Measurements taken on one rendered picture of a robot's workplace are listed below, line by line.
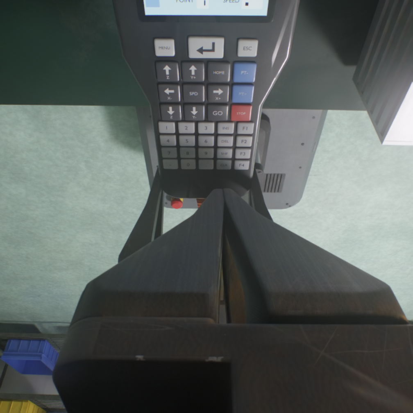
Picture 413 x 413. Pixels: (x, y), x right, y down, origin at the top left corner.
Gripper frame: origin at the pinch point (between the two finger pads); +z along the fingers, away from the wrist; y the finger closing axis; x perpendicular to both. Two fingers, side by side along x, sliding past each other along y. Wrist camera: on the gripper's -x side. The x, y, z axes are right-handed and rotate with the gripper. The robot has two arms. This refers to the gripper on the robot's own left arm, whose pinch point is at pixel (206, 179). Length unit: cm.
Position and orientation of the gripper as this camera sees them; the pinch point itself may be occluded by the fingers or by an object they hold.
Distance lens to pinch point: 27.6
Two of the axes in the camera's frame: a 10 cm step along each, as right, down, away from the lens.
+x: 0.1, 1.7, 9.9
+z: 0.1, -9.9, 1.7
